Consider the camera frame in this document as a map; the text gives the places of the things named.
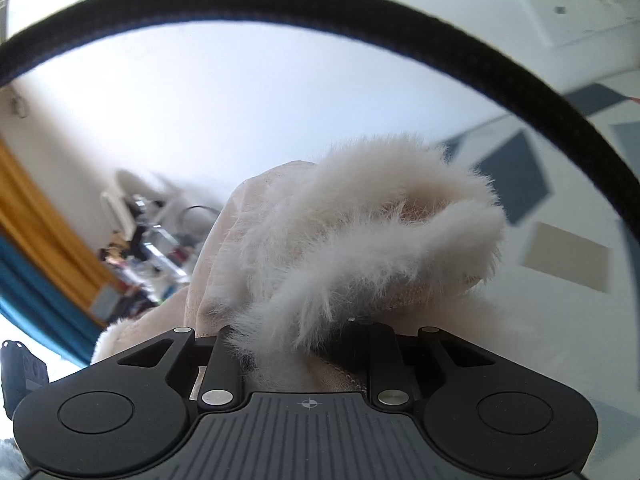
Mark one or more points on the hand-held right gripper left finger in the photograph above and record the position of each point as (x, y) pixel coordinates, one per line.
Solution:
(225, 360)

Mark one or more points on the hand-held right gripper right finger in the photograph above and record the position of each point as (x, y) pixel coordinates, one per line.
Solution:
(385, 360)

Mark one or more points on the pink fur-trimmed jacket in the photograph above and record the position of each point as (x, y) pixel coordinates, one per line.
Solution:
(350, 220)

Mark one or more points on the teal curtain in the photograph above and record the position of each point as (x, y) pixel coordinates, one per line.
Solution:
(40, 305)

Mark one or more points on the clear cosmetics organizer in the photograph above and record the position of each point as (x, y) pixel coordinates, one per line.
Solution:
(165, 255)

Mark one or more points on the yellow curtain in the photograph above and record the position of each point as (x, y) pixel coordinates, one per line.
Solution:
(40, 215)

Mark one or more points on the white wall socket plate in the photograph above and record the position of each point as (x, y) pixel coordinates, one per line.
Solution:
(580, 10)

